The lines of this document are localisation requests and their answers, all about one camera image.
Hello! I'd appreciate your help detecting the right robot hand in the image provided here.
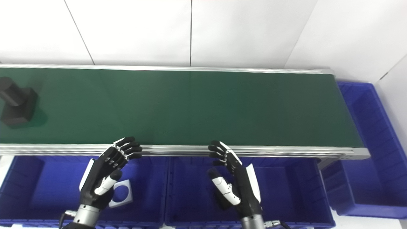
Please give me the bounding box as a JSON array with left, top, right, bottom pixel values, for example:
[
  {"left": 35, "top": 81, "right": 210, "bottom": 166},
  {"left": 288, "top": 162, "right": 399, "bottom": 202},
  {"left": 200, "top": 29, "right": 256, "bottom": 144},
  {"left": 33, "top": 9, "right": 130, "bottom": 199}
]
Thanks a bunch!
[{"left": 207, "top": 140, "right": 264, "bottom": 218}]

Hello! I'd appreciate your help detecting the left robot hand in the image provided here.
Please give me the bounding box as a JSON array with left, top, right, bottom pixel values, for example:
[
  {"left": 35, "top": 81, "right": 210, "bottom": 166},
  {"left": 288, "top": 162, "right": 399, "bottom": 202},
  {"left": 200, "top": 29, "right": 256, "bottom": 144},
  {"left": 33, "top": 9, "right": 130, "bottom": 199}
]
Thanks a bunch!
[{"left": 79, "top": 137, "right": 143, "bottom": 210}]

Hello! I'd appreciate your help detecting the black cylinder-on-base part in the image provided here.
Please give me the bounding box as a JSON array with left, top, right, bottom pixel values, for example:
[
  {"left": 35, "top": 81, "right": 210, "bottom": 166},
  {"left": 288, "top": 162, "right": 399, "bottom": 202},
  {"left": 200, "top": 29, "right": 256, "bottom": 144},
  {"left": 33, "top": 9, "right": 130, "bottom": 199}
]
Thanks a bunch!
[{"left": 0, "top": 76, "right": 38, "bottom": 125}]

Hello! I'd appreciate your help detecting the white square part with hole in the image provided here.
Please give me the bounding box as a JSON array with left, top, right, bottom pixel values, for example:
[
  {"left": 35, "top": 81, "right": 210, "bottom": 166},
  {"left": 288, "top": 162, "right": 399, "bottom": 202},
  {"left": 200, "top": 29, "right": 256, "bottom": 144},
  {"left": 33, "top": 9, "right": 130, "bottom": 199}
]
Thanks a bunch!
[{"left": 109, "top": 180, "right": 133, "bottom": 209}]

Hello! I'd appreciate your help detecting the green conveyor belt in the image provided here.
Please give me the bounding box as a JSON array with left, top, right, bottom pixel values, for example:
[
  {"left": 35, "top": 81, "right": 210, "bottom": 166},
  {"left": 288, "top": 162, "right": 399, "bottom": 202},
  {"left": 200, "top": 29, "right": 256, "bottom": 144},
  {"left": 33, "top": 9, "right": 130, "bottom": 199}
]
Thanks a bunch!
[
  {"left": 0, "top": 64, "right": 371, "bottom": 169},
  {"left": 0, "top": 67, "right": 364, "bottom": 148}
]

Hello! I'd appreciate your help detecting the large blue plastic bin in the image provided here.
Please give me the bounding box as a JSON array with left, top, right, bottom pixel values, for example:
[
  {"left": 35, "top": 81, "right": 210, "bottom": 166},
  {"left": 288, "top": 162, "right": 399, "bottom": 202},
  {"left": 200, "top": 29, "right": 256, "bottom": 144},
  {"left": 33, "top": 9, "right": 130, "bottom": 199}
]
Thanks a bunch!
[{"left": 321, "top": 81, "right": 407, "bottom": 219}]

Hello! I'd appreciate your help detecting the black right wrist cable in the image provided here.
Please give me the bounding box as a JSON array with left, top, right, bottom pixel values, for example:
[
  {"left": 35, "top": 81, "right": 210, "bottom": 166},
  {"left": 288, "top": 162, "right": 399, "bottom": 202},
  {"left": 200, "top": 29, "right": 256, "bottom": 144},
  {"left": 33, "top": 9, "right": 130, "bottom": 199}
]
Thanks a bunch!
[{"left": 265, "top": 219, "right": 291, "bottom": 229}]

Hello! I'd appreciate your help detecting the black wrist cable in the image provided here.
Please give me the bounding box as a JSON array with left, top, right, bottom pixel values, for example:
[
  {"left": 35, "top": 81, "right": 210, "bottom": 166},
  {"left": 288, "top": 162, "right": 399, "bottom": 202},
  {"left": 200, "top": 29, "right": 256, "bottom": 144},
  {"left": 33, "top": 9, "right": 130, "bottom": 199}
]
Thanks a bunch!
[
  {"left": 265, "top": 219, "right": 291, "bottom": 229},
  {"left": 59, "top": 210, "right": 77, "bottom": 229}
]

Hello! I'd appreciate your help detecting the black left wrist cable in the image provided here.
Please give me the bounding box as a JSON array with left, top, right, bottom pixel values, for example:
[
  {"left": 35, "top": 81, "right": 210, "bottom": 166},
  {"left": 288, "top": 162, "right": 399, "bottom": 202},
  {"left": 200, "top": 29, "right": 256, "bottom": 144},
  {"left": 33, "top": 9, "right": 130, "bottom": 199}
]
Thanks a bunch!
[{"left": 59, "top": 210, "right": 77, "bottom": 229}]

